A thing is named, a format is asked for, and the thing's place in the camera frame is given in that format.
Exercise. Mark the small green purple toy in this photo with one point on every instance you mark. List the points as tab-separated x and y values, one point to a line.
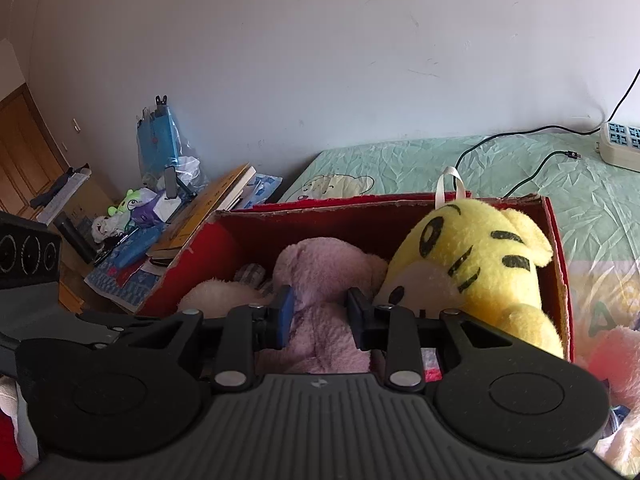
142	207

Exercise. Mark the white power strip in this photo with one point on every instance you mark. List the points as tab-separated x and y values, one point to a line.
620	152

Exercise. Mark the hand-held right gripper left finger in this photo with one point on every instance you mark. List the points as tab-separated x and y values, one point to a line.
286	317

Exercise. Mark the white wall switch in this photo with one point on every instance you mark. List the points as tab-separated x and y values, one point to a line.
75	125

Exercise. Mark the blue white packet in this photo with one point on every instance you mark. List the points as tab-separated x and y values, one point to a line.
265	190

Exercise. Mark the long white box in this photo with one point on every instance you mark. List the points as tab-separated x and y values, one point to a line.
62	192

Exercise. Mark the wooden side table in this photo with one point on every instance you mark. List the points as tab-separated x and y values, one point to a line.
70	295

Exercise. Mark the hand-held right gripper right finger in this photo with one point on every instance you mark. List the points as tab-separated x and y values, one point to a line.
356	317

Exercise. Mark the wooden door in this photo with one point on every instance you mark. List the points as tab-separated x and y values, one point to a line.
25	160

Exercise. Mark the pink plush bear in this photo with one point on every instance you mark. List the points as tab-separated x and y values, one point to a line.
325	270

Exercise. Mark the black bottle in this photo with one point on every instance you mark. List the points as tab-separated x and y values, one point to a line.
75	237

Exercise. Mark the small white toy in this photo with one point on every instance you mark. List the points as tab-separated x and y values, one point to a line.
107	227

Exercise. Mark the white plush rabbit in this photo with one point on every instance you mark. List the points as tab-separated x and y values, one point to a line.
210	295

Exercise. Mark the red cardboard box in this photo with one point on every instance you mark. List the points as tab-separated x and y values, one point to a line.
340	220

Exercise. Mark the blue printed paper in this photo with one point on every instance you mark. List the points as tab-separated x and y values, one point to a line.
125	285

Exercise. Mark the yellow plush tiger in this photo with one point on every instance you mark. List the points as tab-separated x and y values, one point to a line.
475	270

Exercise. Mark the clear plastic bag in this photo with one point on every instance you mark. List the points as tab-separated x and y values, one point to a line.
190	167

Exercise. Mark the blue pencil case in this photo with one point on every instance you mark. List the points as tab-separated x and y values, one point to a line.
137	250

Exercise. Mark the yellow cover book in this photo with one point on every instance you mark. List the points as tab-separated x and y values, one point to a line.
210	205

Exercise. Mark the blue plastic bag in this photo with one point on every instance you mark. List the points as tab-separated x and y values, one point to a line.
157	145

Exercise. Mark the black phone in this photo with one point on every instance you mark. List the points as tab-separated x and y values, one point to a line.
171	182

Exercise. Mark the pink fluffy cloth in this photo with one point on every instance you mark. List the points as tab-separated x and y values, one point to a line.
620	365

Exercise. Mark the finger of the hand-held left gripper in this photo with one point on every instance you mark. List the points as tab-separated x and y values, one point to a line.
112	327

